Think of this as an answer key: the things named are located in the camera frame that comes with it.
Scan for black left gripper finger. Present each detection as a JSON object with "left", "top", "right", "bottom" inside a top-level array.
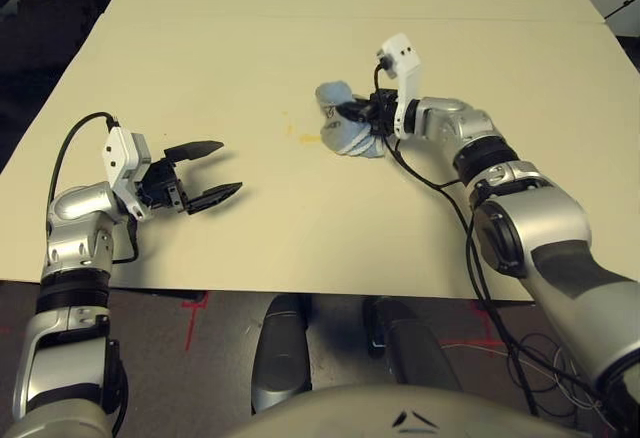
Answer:
[
  {"left": 163, "top": 140, "right": 226, "bottom": 164},
  {"left": 185, "top": 181, "right": 245, "bottom": 217}
]

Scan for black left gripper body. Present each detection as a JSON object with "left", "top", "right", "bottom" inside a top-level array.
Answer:
[{"left": 134, "top": 155, "right": 191, "bottom": 215}]

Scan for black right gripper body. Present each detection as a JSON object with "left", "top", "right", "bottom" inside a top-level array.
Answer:
[{"left": 368, "top": 87, "right": 401, "bottom": 138}]

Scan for blue terry rag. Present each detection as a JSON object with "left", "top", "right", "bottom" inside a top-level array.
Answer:
[{"left": 314, "top": 79, "right": 388, "bottom": 161}]

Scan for dark grey robot left leg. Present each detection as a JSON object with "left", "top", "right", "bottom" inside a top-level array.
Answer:
[{"left": 250, "top": 293, "right": 314, "bottom": 415}]

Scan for dark grey robot leg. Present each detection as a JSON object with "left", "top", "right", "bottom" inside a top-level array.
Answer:
[
  {"left": 363, "top": 296, "right": 464, "bottom": 393},
  {"left": 250, "top": 293, "right": 314, "bottom": 415}
]

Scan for black foam floor mat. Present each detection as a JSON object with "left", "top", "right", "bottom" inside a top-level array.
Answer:
[{"left": 0, "top": 0, "right": 102, "bottom": 172}]

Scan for dark grey robot right leg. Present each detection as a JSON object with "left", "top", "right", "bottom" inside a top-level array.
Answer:
[{"left": 363, "top": 296, "right": 464, "bottom": 393}]

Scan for beige robot torso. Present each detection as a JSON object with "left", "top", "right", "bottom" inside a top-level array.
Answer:
[{"left": 234, "top": 382, "right": 597, "bottom": 438}]

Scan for black tripod stand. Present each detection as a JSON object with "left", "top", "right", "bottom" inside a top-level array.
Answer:
[{"left": 601, "top": 0, "right": 640, "bottom": 23}]

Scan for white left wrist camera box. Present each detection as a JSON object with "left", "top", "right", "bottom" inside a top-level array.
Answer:
[{"left": 101, "top": 126, "right": 154, "bottom": 222}]

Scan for thin white floor cable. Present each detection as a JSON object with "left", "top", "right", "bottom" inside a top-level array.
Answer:
[{"left": 439, "top": 336, "right": 576, "bottom": 389}]

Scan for loose black floor cable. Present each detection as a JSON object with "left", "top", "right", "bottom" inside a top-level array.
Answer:
[{"left": 504, "top": 330, "right": 619, "bottom": 432}]

